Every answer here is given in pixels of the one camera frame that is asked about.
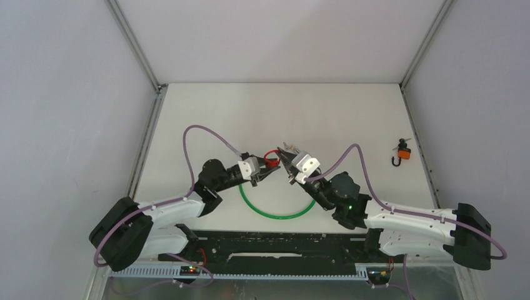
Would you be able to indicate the silver key bunch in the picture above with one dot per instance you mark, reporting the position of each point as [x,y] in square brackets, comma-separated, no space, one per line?
[290,148]

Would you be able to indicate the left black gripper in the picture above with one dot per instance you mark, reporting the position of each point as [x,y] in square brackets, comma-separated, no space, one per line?
[263,173]

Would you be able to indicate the aluminium corner post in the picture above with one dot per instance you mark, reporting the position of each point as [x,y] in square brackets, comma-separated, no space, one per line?
[133,43]
[427,40]

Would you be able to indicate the aluminium front frame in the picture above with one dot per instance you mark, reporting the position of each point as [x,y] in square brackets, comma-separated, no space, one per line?
[419,276]

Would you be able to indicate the red cable lock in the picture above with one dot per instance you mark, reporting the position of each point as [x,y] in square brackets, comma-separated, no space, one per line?
[272,162]

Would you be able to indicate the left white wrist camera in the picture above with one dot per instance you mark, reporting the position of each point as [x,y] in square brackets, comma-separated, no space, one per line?
[248,165]

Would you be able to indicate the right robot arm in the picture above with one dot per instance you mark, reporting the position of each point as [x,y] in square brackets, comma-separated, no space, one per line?
[392,229]

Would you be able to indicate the green cable lock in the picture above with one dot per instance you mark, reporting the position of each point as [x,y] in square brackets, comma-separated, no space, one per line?
[274,216]

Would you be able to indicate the left aluminium corner post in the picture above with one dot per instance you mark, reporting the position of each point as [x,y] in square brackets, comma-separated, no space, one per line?
[133,43]

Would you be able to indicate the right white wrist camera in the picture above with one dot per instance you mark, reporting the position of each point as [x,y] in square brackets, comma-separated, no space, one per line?
[305,165]

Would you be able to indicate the orange padlock with keys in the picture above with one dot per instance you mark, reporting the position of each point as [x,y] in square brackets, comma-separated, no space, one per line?
[403,152]

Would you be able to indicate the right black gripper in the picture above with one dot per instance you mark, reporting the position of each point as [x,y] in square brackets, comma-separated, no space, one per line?
[287,157]

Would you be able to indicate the grey cable duct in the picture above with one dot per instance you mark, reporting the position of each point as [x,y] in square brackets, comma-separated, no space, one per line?
[153,271]

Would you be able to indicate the right aluminium corner post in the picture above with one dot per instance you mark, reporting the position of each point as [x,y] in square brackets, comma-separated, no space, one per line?
[427,40]

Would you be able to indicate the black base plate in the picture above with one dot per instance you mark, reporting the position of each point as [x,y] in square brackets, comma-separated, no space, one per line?
[284,252]

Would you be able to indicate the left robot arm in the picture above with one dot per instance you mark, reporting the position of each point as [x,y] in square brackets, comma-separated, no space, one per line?
[131,230]

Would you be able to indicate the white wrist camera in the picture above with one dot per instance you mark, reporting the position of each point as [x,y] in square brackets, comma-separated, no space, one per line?
[305,165]
[248,165]

